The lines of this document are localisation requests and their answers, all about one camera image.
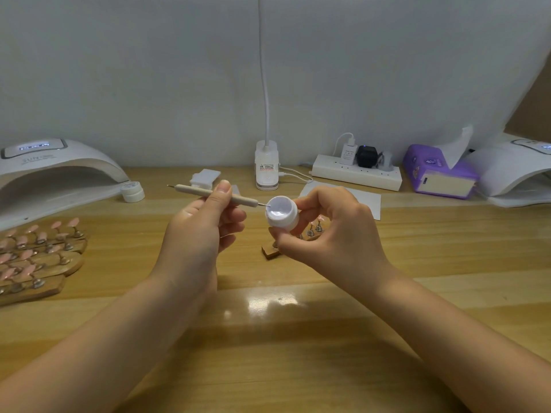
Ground wooden stands with pink nails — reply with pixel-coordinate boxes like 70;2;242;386
0;217;89;306

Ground white desk lamp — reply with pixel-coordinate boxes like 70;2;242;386
254;0;281;189

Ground white paper sheet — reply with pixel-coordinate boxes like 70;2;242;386
300;180;382;221

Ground person's left forearm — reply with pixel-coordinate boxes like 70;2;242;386
0;275;216;413

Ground white tissue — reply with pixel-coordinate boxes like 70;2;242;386
437;124;475;169

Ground purple tissue box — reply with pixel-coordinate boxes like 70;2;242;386
403;144;480;200

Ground white nail lamp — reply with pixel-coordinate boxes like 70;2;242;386
469;133;551;208
0;138;130;233

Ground person's right forearm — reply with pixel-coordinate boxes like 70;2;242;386
366;271;551;413

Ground stack of white cotton pads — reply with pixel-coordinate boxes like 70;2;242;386
190;169;222;189

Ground white power strip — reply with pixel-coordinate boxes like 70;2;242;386
311;154;403;192

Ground small closed white jar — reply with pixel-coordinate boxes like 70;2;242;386
121;181;146;204

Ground brown wooden board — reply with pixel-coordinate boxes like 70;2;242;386
506;51;551;143

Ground wooden nail holder strip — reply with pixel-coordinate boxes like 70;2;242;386
262;217;328;260

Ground person's left hand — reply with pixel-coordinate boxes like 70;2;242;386
152;180;248;299

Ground person's right hand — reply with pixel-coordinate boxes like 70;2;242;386
269;185;399;308

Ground grey dotting pen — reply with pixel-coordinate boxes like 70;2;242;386
167;184;270;208

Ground white gel jar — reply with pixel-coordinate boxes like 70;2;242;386
265;196;300;231

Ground black plug adapter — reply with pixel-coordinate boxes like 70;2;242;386
355;145;380;169

